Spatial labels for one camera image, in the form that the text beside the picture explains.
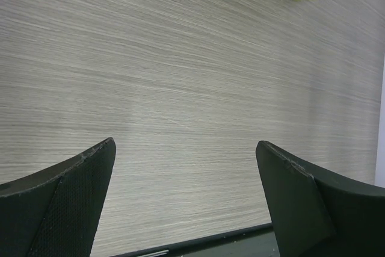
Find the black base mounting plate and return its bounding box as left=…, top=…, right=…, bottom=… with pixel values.
left=122, top=223, right=280, bottom=256

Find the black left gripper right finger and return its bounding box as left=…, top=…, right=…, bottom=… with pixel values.
left=256, top=141, right=384, bottom=256

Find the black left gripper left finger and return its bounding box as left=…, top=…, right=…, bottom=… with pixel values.
left=1, top=138, right=116, bottom=256

